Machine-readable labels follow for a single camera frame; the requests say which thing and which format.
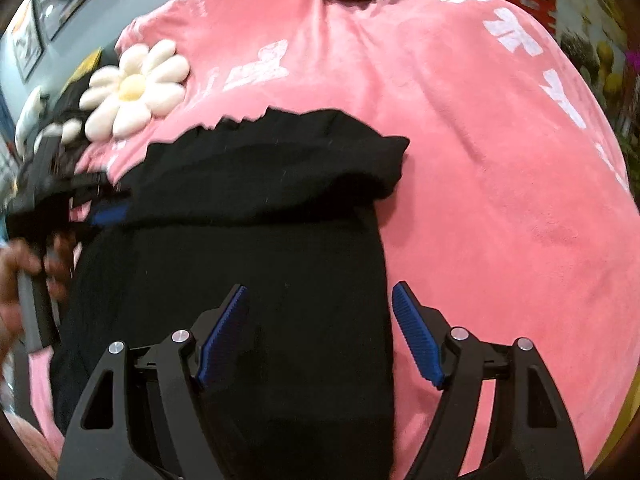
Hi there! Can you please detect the pink plush blanket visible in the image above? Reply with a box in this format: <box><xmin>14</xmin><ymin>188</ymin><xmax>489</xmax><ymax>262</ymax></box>
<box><xmin>79</xmin><ymin>0</ymin><xmax>639</xmax><ymax>479</ymax></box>

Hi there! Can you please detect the person's left hand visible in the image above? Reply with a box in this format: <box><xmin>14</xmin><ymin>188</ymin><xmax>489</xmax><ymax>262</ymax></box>
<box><xmin>1</xmin><ymin>234</ymin><xmax>77</xmax><ymax>360</ymax></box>

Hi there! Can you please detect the white daisy plush pillow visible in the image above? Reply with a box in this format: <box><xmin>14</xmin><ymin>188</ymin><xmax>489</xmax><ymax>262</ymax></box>
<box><xmin>79</xmin><ymin>39</ymin><xmax>191</xmax><ymax>142</ymax></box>

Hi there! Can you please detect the black knit garment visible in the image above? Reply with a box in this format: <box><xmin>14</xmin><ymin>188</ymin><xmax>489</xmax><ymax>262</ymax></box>
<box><xmin>50</xmin><ymin>110</ymin><xmax>409</xmax><ymax>479</ymax></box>

